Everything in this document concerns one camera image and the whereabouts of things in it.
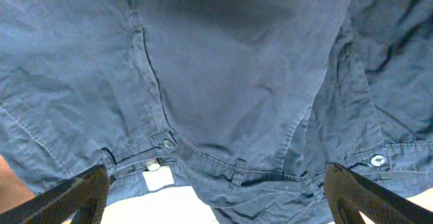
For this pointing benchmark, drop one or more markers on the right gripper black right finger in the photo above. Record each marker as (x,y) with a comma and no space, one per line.
(350,196)

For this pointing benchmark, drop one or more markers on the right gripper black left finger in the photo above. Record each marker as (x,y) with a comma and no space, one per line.
(81,198)

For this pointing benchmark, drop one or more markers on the dark blue denim shorts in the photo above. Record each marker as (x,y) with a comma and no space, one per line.
(245,101)

